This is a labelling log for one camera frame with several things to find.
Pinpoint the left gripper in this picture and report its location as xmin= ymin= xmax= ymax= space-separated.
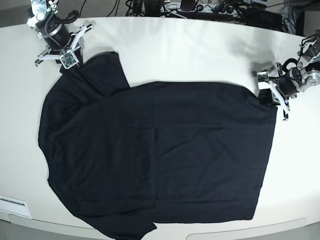
xmin=268 ymin=62 xmax=303 ymax=121

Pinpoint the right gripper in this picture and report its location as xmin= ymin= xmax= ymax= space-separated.
xmin=34 ymin=24 xmax=95 ymax=67

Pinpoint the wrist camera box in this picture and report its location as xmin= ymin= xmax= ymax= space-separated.
xmin=59 ymin=50 xmax=79 ymax=70
xmin=257 ymin=71 xmax=270 ymax=90

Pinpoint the black T-shirt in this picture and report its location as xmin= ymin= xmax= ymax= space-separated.
xmin=38 ymin=52 xmax=277 ymax=240

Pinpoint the white label sticker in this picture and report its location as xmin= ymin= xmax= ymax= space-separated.
xmin=0 ymin=196 xmax=32 ymax=219

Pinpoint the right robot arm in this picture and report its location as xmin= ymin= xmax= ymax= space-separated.
xmin=26 ymin=0 xmax=94 ymax=70

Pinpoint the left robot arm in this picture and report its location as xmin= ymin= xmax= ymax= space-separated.
xmin=266 ymin=30 xmax=320 ymax=121

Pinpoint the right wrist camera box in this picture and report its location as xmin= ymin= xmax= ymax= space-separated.
xmin=59 ymin=50 xmax=79 ymax=70

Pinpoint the black cables and equipment clutter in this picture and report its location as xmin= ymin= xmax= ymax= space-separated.
xmin=124 ymin=0 xmax=306 ymax=37

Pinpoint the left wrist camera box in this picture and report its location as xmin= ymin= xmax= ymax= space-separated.
xmin=257 ymin=71 xmax=270 ymax=90

